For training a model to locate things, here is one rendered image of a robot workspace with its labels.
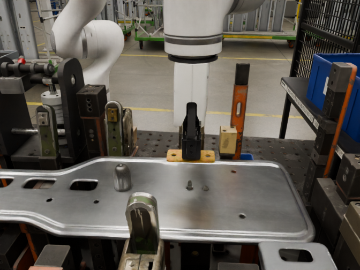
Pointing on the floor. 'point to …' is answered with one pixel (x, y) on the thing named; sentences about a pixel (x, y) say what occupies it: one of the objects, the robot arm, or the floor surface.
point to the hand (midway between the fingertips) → (191, 144)
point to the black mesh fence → (354, 45)
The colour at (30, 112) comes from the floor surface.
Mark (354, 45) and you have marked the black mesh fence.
